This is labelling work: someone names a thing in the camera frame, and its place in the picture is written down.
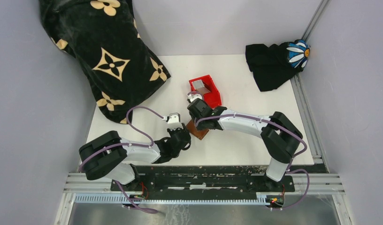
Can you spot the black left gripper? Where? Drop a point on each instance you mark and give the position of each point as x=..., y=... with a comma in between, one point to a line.
x=172, y=131

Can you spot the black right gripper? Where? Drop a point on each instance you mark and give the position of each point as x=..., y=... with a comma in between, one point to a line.
x=200, y=127

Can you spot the red plastic bin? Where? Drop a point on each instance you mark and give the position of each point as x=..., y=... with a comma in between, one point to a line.
x=213, y=99

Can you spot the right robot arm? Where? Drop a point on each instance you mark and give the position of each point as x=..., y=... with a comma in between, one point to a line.
x=279, y=134

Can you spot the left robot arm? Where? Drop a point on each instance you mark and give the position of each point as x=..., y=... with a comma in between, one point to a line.
x=110, y=156

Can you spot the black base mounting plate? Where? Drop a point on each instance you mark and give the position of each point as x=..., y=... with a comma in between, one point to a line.
x=206, y=183

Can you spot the black cloth with daisy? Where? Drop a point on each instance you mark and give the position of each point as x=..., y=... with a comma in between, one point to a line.
x=273, y=65

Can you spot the black blanket with beige flowers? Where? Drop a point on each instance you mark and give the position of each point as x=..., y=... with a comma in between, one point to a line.
x=102, y=36

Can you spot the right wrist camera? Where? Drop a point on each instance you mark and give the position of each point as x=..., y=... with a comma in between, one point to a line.
x=193, y=95

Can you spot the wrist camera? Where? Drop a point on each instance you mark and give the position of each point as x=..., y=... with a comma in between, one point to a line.
x=173, y=121
x=193, y=95

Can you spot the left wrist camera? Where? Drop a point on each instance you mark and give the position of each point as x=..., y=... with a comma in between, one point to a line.
x=173, y=121

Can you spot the aluminium rail frame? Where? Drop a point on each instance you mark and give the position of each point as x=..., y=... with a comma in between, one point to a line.
x=309, y=181

